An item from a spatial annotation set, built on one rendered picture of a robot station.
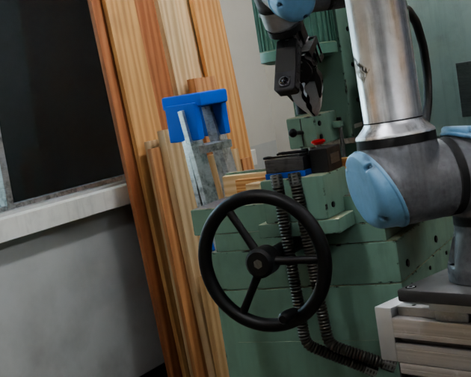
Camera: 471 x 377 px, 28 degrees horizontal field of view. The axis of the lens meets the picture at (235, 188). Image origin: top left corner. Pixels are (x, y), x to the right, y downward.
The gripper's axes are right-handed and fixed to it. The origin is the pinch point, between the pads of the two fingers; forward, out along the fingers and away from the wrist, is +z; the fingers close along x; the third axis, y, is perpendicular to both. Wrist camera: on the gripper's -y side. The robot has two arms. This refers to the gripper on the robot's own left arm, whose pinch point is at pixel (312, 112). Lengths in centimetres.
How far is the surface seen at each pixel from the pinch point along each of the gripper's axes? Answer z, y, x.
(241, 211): 17.3, -8.9, 20.4
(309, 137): 11.4, 7.9, 6.6
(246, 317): 24.2, -34.4, 13.4
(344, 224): 16.8, -16.3, -5.6
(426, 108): 41, 58, -4
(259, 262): 13.7, -29.9, 8.0
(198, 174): 55, 59, 74
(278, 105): 133, 218, 122
